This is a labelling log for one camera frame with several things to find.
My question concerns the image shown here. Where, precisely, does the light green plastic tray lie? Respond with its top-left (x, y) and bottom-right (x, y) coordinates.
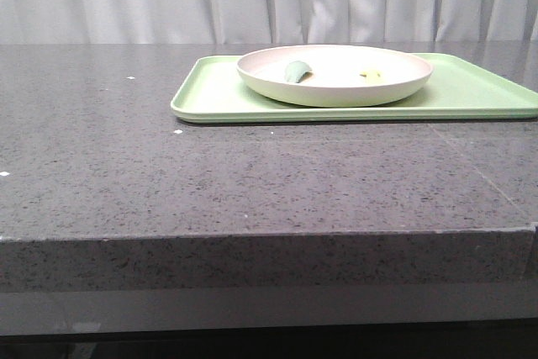
top-left (171, 53), bottom-right (537, 124)

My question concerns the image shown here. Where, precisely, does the green utensil on plate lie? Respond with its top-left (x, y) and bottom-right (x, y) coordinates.
top-left (284, 61), bottom-right (313, 83)

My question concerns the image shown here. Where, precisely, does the yellow plastic fork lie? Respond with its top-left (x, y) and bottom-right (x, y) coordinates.
top-left (360, 68), bottom-right (382, 81)

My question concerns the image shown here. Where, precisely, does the beige round plate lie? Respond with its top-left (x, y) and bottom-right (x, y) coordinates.
top-left (236, 45), bottom-right (434, 108)

